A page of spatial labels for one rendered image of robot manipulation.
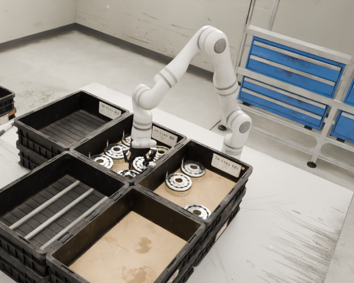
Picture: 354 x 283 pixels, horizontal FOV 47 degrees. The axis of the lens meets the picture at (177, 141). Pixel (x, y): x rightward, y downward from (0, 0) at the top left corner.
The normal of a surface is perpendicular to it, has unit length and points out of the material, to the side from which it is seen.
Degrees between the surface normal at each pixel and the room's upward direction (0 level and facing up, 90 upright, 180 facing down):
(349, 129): 90
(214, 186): 0
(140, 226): 0
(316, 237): 0
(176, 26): 90
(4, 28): 90
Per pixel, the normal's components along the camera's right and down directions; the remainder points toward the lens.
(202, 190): 0.14, -0.83
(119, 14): -0.51, 0.41
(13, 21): 0.85, 0.38
